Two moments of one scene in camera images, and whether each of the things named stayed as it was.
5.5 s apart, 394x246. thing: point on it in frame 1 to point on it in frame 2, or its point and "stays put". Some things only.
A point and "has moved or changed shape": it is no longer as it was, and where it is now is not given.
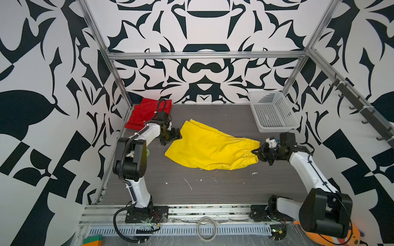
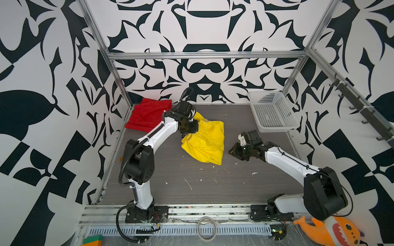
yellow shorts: (201, 148) has moved or changed shape
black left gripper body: (171, 136) to (190, 126)
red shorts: (146, 110) stays put
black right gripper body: (271, 154) to (243, 152)
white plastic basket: (272, 111) stays put
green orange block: (95, 240) stays put
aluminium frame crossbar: (131, 54) stays put
